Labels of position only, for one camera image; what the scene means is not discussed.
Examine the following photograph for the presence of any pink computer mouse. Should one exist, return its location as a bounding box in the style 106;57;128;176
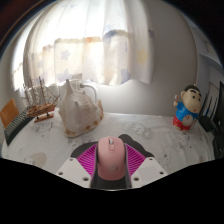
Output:
96;135;128;182

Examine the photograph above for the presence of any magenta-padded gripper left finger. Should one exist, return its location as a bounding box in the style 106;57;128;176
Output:
55;143;99;189

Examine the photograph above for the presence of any white star-print curtain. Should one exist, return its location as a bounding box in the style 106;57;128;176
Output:
13;0;156;98

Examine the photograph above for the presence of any white shelf unit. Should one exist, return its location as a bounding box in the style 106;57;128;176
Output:
189;19;224;98

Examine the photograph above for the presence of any white printed tablecloth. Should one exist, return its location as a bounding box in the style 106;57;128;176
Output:
1;111;216;191

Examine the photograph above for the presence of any orange wooden chair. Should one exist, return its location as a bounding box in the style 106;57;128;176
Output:
0;98;20;129

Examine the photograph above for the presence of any wooden model sailing ship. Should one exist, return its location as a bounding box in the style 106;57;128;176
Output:
22;75;61;124

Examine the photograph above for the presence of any cartoon boy clock figurine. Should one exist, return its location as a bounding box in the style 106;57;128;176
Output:
172;84;203;132

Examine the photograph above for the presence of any dark keyboard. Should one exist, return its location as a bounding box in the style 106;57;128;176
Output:
3;107;34;146

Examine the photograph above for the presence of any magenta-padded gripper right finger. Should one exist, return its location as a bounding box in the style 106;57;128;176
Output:
123;143;169;189

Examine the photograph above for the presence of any large conch shell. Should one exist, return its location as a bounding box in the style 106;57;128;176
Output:
58;78;105;138

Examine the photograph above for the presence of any black computer monitor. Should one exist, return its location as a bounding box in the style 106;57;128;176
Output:
213;80;224;134

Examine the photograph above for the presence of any black router with antennas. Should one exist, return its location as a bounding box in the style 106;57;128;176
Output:
198;93;221;133

